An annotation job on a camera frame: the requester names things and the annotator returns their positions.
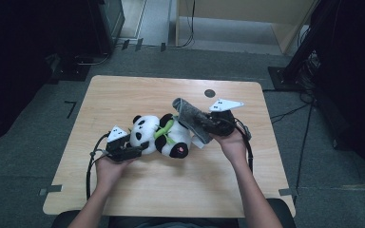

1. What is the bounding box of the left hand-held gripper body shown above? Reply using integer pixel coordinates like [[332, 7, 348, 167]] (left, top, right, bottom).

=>
[[105, 124, 144, 163]]

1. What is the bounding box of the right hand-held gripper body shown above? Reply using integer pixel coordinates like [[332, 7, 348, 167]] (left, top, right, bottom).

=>
[[205, 97, 245, 138]]

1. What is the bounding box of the panda plush toy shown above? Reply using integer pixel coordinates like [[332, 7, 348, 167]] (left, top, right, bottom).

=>
[[128, 113, 207, 160]]

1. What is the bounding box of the person's right hand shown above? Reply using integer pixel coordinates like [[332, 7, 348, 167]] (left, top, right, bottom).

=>
[[209, 125, 252, 166]]

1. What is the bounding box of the person's left hand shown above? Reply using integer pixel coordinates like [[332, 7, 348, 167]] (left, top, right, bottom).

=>
[[94, 155, 135, 191]]

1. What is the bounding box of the grey tape strip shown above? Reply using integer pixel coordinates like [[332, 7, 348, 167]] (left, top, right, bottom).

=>
[[278, 187, 299, 197], [38, 184, 64, 197]]

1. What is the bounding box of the person's dark clothing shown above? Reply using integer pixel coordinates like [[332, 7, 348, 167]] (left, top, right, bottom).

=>
[[107, 216, 240, 228]]

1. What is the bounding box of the black stand base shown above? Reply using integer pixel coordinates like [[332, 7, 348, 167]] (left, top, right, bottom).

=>
[[48, 52, 92, 85]]

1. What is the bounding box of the black metal stand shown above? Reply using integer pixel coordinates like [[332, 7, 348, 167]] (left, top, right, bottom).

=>
[[267, 0, 343, 93]]

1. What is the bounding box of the light wooden furniture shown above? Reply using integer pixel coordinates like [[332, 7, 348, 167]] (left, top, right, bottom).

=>
[[174, 0, 318, 55]]

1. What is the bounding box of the dark curtain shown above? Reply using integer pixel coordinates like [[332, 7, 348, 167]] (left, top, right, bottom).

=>
[[0, 0, 101, 150], [310, 0, 365, 183]]

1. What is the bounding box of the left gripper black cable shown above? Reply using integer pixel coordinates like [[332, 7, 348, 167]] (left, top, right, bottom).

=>
[[85, 131, 112, 201]]

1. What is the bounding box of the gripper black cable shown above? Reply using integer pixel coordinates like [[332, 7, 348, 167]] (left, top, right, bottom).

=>
[[233, 117, 255, 175], [85, 131, 112, 201]]

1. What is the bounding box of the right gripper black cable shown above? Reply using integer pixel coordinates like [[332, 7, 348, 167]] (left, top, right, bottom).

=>
[[233, 117, 255, 175]]

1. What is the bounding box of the long black floor cable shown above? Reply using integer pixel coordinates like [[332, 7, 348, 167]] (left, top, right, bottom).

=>
[[295, 104, 314, 192]]

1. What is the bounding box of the thin black hanging cable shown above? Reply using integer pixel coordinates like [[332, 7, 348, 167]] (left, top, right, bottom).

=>
[[175, 0, 196, 49]]

